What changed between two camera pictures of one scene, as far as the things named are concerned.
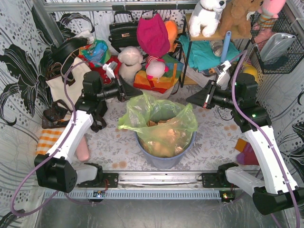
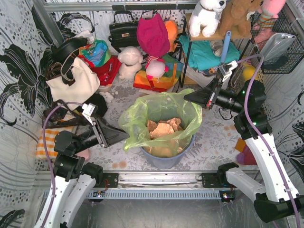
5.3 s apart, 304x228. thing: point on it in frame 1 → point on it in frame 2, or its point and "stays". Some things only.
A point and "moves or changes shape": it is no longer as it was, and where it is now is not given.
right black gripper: (209, 97) stays
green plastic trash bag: (165, 128) moves or changes shape
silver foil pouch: (275, 45) stays
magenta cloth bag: (152, 36) stays
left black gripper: (121, 90) → (100, 136)
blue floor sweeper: (226, 47) stays
